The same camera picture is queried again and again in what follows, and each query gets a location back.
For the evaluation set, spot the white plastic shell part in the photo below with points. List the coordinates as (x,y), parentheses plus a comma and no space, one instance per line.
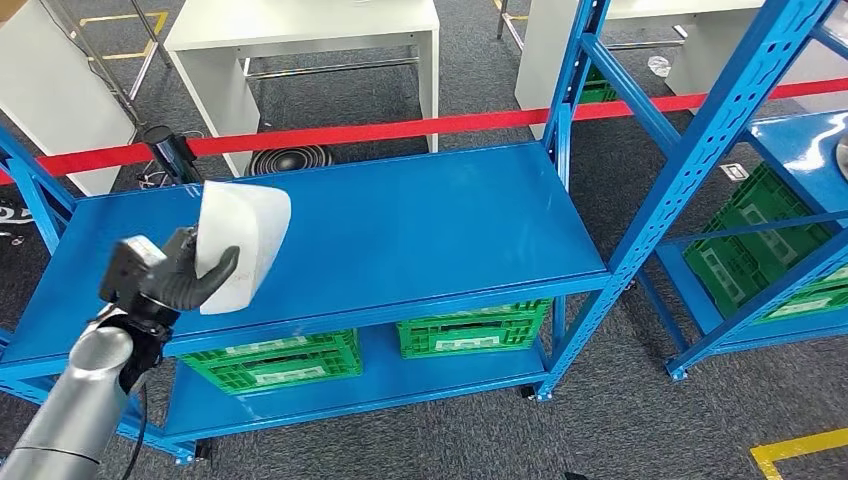
(245,238)

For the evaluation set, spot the person's foot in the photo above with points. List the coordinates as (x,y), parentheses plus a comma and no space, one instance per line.
(13,213)

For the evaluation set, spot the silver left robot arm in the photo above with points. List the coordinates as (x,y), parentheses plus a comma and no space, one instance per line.
(73,411)

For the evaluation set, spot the white table with chrome bar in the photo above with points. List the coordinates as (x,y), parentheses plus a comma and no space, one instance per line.
(298,23)

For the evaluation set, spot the black ribbed round disc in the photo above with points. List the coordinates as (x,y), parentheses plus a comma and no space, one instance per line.
(288,160)

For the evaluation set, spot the silver metal part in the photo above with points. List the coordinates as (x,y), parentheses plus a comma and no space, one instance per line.
(843,158)

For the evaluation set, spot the crumpled clear plastic bag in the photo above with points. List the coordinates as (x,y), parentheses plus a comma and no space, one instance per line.
(659,66)

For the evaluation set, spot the blue metal shelf rack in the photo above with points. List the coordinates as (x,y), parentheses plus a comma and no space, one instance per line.
(397,225)
(802,142)

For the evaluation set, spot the chrome table frame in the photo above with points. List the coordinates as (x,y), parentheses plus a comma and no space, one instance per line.
(151,34)

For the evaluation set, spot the red barrier belt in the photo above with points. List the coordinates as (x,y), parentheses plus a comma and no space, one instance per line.
(397,129)

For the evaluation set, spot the black stanchion post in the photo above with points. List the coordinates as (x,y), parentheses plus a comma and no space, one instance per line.
(169,152)

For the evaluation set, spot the white floor socket box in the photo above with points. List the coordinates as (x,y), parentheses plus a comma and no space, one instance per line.
(734,172)

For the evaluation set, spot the yellow floor tape square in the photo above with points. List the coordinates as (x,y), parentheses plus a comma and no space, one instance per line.
(122,17)
(802,445)

